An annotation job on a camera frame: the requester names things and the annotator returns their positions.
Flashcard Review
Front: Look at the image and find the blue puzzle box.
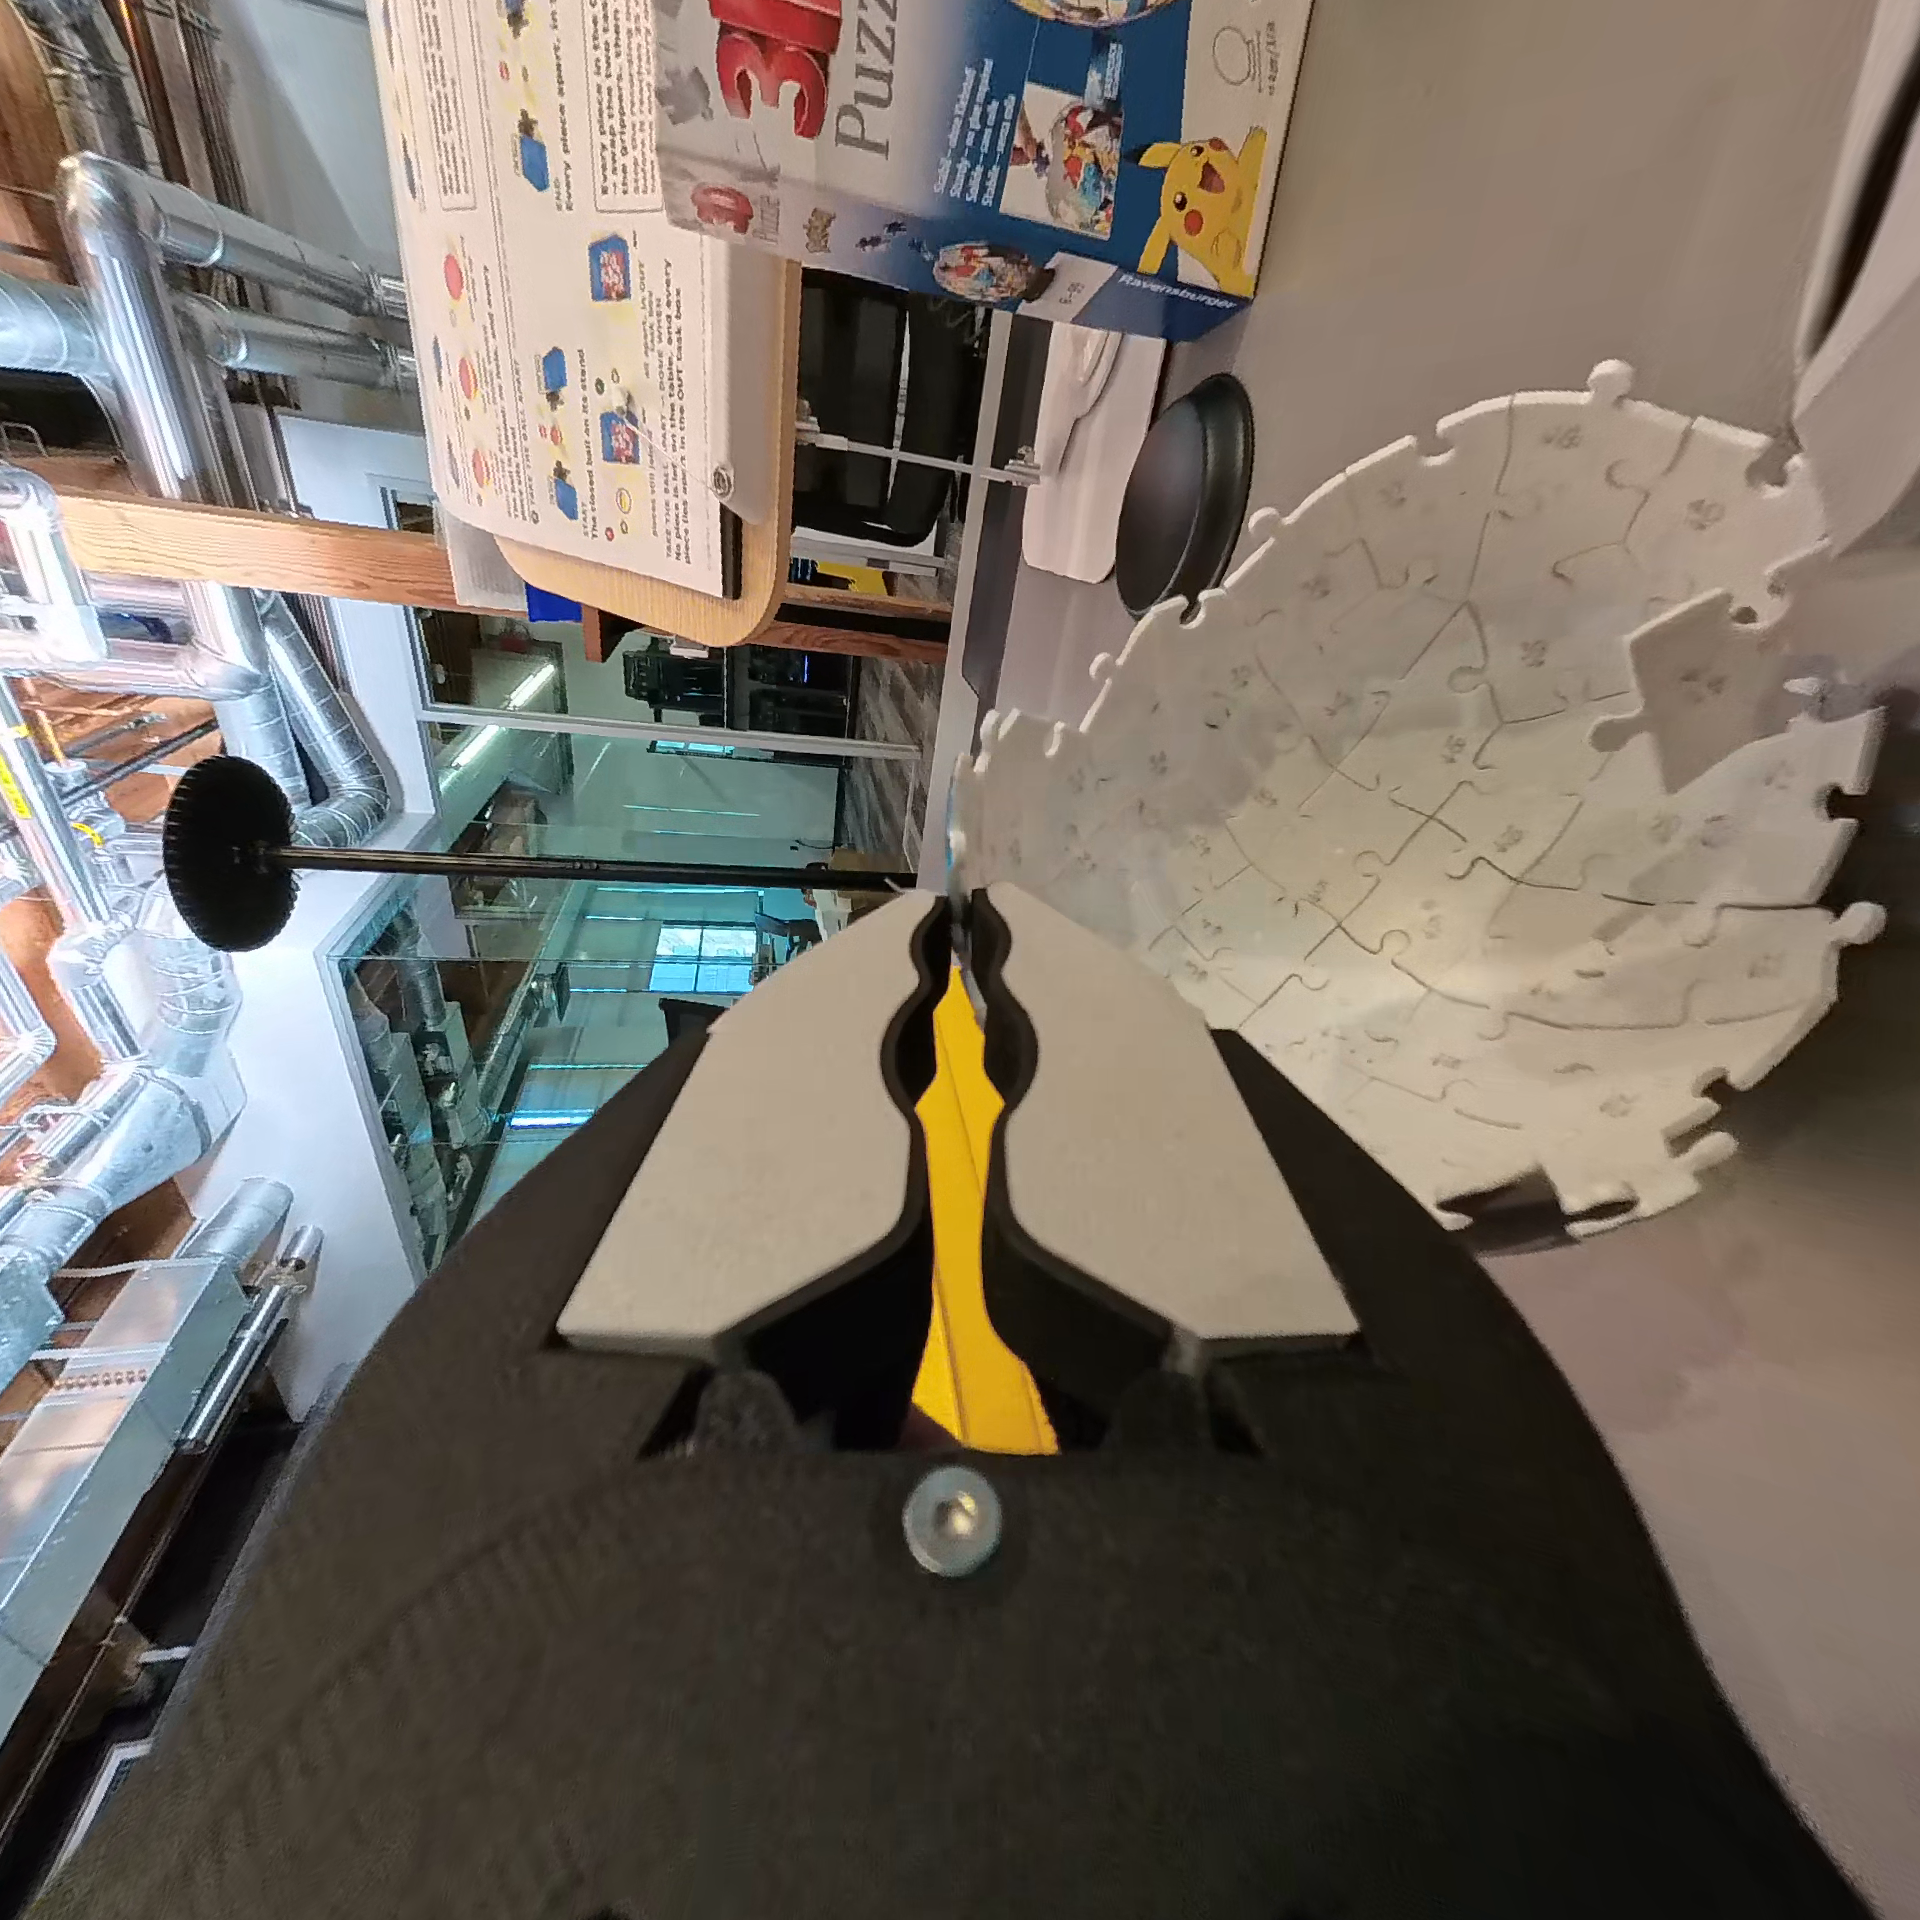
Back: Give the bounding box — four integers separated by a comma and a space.
655, 0, 1316, 344

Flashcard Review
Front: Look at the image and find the brown wooden post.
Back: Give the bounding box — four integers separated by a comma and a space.
60, 486, 956, 664

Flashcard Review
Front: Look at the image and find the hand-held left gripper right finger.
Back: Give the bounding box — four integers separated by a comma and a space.
959, 884, 1364, 1452

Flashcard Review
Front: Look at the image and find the silver air duct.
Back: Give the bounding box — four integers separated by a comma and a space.
0, 150, 395, 1728

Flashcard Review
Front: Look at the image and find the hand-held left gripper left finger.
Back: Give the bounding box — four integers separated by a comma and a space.
555, 887, 961, 1452

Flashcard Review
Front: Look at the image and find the yellow plastic bin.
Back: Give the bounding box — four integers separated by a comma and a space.
903, 967, 1061, 1456

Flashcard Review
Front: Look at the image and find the partly built puzzle ball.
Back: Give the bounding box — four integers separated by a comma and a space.
950, 358, 1887, 1235

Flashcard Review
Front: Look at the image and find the black round puzzle stand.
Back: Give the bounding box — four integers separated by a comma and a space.
1113, 374, 1256, 622

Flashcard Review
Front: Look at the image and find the wooden table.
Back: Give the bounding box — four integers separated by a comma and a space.
496, 256, 806, 649

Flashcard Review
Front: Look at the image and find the dark office chair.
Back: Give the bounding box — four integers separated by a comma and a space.
795, 277, 995, 544

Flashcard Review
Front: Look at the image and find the black pole with round base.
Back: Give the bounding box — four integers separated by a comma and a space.
163, 753, 921, 953

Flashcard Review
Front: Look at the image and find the black equipment rack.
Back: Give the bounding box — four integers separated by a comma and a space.
617, 637, 860, 741

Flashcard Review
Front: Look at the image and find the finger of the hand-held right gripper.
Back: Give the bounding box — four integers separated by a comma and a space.
1792, 150, 1920, 558
1796, 0, 1920, 344

